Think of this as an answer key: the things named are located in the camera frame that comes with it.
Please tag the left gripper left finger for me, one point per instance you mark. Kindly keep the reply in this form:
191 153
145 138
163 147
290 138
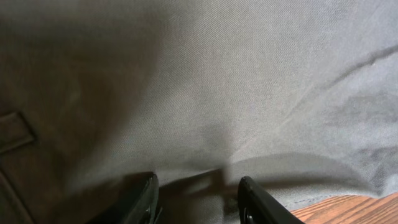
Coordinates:
138 205

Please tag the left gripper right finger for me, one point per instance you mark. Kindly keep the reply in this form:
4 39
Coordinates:
256 206

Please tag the grey shorts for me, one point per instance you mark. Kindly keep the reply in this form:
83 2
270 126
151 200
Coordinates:
299 95

